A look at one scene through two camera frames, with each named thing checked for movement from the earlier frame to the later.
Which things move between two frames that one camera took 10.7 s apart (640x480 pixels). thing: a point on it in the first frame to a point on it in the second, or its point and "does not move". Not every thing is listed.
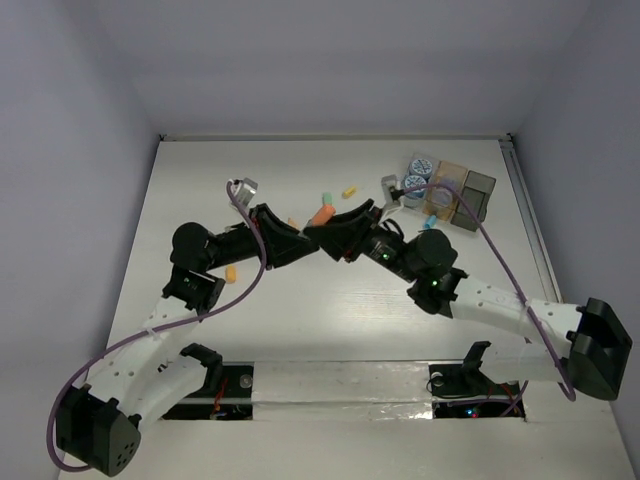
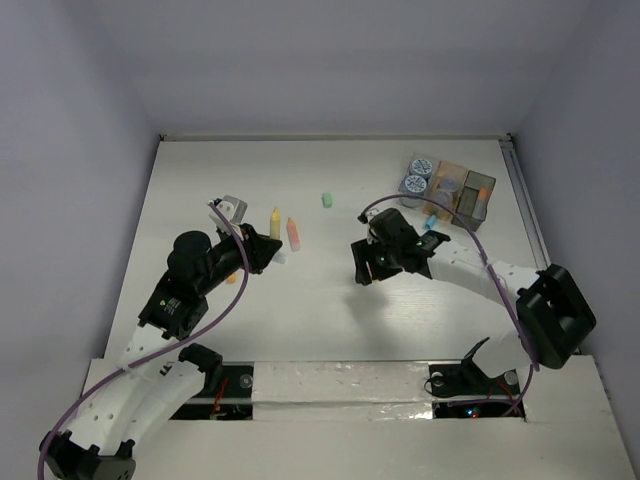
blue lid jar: [414, 199] does not move
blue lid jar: [421, 167] does not move
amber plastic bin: [439, 201] does not move
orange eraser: [323, 215] to [369, 270]
